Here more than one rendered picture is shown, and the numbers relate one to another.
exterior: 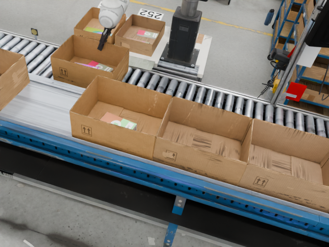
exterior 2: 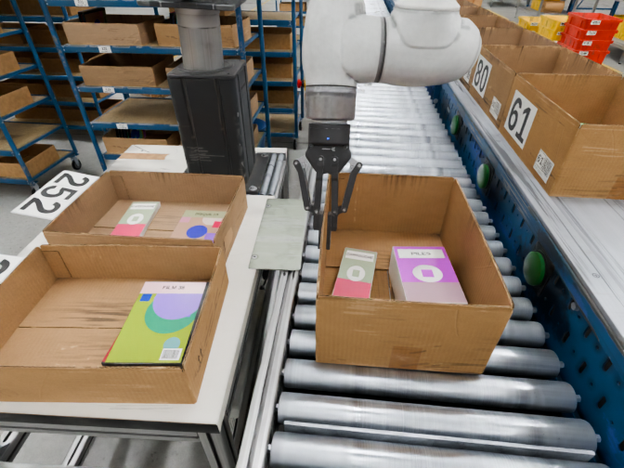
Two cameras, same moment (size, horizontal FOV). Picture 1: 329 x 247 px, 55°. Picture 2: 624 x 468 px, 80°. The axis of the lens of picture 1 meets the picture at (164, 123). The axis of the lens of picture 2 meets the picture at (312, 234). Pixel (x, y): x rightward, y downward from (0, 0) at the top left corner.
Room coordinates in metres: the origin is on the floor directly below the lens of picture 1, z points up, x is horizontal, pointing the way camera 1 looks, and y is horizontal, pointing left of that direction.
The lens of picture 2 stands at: (1.83, 1.07, 1.33)
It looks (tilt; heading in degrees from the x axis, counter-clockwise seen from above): 38 degrees down; 267
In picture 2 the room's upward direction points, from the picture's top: straight up
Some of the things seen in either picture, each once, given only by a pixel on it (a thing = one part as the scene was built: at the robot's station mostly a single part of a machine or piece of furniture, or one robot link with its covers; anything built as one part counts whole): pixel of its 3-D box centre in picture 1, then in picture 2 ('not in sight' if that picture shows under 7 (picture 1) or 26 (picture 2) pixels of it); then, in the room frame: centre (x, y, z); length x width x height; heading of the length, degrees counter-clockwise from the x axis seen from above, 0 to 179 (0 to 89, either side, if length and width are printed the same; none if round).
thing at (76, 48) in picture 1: (91, 63); (394, 258); (1.63, 0.51, 0.83); 0.39 x 0.29 x 0.17; 82
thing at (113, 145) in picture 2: not in sight; (147, 136); (2.75, -1.22, 0.39); 0.40 x 0.30 x 0.10; 172
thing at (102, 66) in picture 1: (99, 68); (356, 275); (1.70, 0.48, 0.76); 0.16 x 0.07 x 0.02; 73
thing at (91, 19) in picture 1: (101, 26); (107, 314); (2.18, 0.60, 0.80); 0.38 x 0.28 x 0.10; 176
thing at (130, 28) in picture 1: (141, 34); (158, 217); (2.17, 0.29, 0.80); 0.38 x 0.28 x 0.10; 172
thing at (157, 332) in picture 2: (96, 34); (164, 320); (2.07, 0.61, 0.79); 0.19 x 0.14 x 0.02; 87
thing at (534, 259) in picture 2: not in sight; (532, 268); (1.34, 0.53, 0.81); 0.07 x 0.01 x 0.07; 81
